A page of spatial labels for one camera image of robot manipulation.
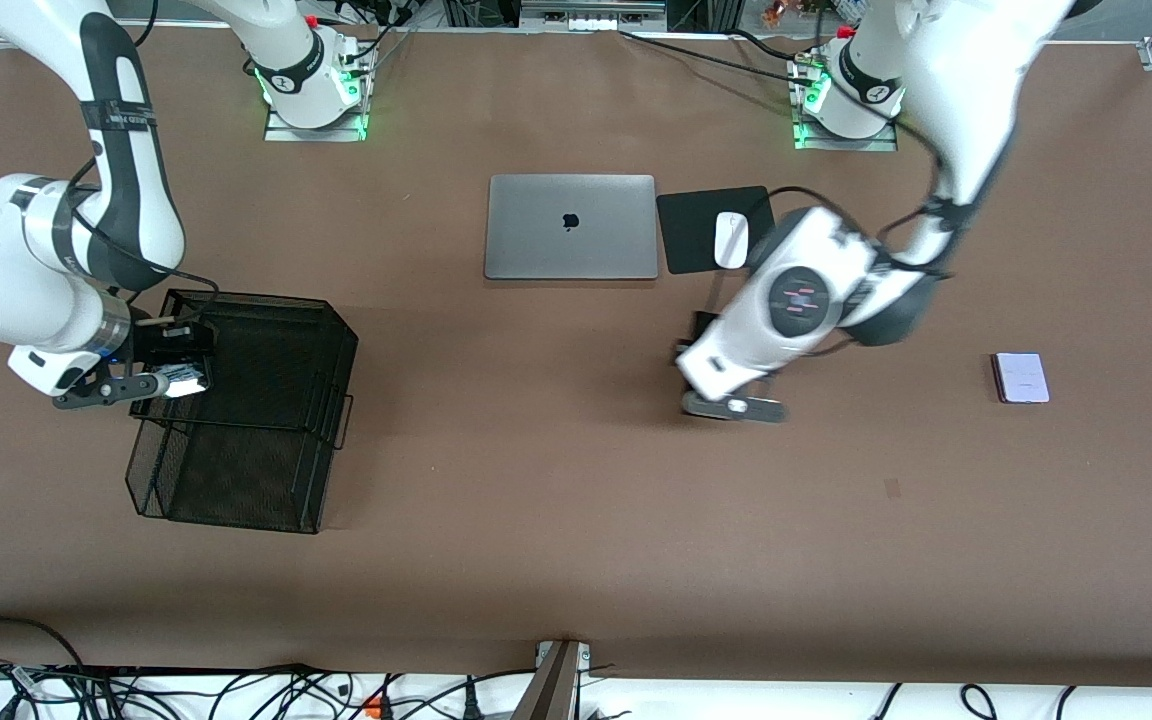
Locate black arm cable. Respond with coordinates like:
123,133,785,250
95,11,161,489
766,110,982,276
64,150,222,301

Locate grey power strip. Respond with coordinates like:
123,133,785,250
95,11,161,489
521,0,667,31

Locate black tabletop cable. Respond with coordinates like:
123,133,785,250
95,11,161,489
619,28,807,106

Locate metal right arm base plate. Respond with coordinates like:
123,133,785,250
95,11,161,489
264,40,373,143

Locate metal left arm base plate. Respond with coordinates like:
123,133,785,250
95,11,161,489
794,55,899,153

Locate white computer mouse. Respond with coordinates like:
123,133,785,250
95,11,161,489
715,211,748,270

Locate silver closed laptop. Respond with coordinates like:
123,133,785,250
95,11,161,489
484,174,659,281

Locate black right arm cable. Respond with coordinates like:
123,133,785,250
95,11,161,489
64,150,222,301

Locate black mouse pad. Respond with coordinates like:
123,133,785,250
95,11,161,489
656,185,775,275

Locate black wire mesh letter tray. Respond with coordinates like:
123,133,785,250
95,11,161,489
126,289,359,535

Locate white lavender flip phone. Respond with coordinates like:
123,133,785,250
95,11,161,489
993,352,1050,404

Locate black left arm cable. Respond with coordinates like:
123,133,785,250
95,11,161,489
766,110,982,276

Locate aluminium camera mount post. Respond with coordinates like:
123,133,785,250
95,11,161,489
511,640,592,720

